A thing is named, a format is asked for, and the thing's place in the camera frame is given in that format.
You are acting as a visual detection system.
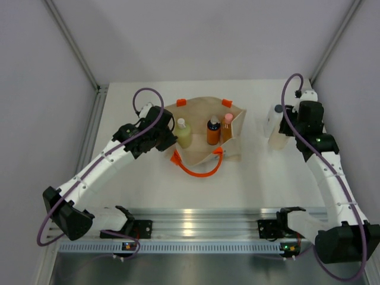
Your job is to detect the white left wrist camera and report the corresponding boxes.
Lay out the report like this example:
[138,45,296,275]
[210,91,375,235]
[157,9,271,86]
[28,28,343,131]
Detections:
[135,102,154,119]

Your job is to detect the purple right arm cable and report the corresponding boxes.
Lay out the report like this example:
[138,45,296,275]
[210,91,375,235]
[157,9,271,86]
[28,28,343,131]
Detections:
[280,73,369,281]

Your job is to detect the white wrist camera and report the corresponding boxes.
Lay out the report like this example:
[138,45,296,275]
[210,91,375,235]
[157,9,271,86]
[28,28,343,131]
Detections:
[293,90,318,112]
[135,102,154,119]

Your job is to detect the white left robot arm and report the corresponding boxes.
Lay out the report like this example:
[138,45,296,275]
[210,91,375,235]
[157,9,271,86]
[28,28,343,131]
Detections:
[42,103,176,240]

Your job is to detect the right aluminium frame post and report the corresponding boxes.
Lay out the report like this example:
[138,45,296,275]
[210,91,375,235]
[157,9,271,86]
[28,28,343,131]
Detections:
[309,0,365,86]

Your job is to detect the green pump lotion bottle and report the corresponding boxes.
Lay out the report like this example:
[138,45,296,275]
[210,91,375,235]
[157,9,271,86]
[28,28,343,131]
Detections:
[174,118,192,149]

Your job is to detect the orange bottle blue spray top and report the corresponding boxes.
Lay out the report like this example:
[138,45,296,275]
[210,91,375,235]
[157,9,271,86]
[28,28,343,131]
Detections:
[207,115,221,145]

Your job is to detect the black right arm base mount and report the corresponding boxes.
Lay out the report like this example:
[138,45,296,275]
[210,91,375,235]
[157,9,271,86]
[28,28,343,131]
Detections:
[257,219,304,240]

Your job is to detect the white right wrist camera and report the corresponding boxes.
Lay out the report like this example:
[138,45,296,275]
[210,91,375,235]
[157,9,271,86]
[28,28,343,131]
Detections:
[293,90,318,112]

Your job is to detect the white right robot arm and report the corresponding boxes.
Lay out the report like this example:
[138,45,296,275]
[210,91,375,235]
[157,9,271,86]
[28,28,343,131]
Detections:
[276,101,379,264]

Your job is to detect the white square bottle black cap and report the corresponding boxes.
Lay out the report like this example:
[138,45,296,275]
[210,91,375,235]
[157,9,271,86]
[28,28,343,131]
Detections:
[263,104,283,138]

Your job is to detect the slotted grey cable duct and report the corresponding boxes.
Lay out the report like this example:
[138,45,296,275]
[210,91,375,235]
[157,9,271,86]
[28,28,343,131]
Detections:
[58,241,299,254]

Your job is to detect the beige canvas bag orange handles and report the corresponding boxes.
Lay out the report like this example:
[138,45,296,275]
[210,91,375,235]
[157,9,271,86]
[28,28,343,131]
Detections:
[165,97,246,178]

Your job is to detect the amber bottle pink cap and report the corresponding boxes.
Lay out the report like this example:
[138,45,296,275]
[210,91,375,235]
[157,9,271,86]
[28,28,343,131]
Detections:
[221,113,233,144]

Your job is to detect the aluminium frame post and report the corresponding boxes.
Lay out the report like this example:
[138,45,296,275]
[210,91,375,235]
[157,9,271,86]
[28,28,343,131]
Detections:
[309,0,365,86]
[42,0,100,91]

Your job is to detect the cream cylindrical bottle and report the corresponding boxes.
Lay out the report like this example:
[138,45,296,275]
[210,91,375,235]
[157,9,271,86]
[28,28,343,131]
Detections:
[268,130,290,150]

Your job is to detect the left aluminium frame post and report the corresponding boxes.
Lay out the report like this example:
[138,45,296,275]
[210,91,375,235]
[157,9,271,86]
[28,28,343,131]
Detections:
[42,0,100,91]

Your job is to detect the aluminium rail base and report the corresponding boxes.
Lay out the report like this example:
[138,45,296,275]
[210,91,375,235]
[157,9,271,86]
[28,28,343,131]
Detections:
[47,207,372,242]

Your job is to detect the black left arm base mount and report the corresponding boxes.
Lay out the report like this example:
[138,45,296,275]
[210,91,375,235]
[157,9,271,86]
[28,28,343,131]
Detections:
[100,220,153,239]

